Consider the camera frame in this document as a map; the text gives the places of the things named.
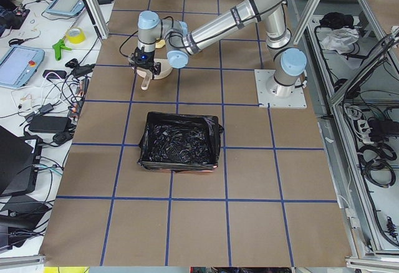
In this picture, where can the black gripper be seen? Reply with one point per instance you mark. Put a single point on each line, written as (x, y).
(149, 57)

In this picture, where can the beige plastic dustpan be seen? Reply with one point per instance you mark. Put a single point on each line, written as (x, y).
(162, 66)

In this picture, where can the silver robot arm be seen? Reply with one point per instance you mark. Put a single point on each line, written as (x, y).
(181, 43)

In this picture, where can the black lined trash bin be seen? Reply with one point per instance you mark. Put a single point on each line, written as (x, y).
(180, 142)

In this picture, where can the yellow tape roll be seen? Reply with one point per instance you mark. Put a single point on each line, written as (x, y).
(75, 35)

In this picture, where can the far blue teach pendant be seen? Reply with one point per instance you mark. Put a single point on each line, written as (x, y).
(66, 8)

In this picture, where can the blue teach pendant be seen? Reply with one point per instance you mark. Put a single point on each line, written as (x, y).
(66, 8)
(19, 64)

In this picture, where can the black power adapter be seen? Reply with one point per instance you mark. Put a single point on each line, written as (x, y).
(49, 124)

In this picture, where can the near blue teach pendant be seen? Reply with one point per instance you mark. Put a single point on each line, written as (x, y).
(19, 64)

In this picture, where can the black scissors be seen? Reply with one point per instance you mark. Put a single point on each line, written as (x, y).
(16, 41)

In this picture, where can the black laptop computer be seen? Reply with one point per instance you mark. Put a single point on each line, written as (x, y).
(19, 156)

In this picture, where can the crumpled white cloth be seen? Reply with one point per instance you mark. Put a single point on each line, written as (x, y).
(340, 40)

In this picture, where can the green handled grabber tool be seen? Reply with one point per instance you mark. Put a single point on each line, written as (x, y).
(58, 47)

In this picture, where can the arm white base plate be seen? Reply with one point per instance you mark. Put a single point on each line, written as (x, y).
(272, 95)

